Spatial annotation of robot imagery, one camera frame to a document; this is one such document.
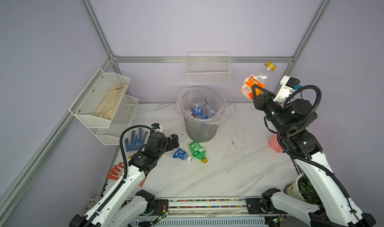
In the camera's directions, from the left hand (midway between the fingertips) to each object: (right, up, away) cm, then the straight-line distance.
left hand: (170, 139), depth 78 cm
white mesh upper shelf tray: (-39, +19, 0) cm, 44 cm away
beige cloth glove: (-33, +16, -2) cm, 37 cm away
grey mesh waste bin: (+15, +3, +12) cm, 20 cm away
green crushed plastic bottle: (+15, -10, +13) cm, 22 cm away
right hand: (+35, +25, -23) cm, 49 cm away
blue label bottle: (+15, +17, +8) cm, 24 cm away
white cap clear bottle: (+20, +22, +14) cm, 33 cm away
